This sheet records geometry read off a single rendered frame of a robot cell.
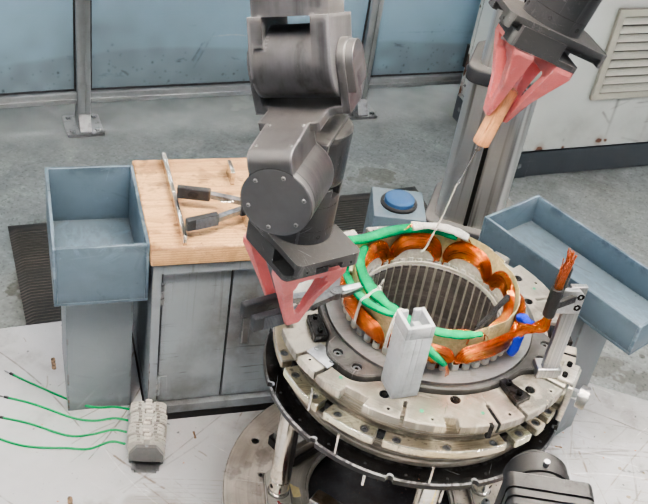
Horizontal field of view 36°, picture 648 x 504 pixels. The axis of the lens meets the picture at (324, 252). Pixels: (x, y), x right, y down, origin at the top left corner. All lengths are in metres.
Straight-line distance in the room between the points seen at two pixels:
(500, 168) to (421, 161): 2.02
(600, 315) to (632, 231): 2.22
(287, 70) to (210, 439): 0.67
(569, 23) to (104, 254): 0.57
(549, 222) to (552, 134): 2.13
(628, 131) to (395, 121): 0.83
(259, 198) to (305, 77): 0.10
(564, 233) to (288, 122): 0.66
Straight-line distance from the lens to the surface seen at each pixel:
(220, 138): 3.43
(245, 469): 1.26
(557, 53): 0.90
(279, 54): 0.77
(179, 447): 1.30
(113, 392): 1.33
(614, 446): 1.46
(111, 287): 1.18
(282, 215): 0.74
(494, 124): 0.94
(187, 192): 1.19
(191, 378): 1.30
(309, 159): 0.75
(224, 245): 1.15
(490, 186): 1.48
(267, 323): 0.90
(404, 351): 0.91
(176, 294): 1.20
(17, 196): 3.11
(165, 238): 1.16
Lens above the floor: 1.76
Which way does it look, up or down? 37 degrees down
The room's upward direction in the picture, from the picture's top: 10 degrees clockwise
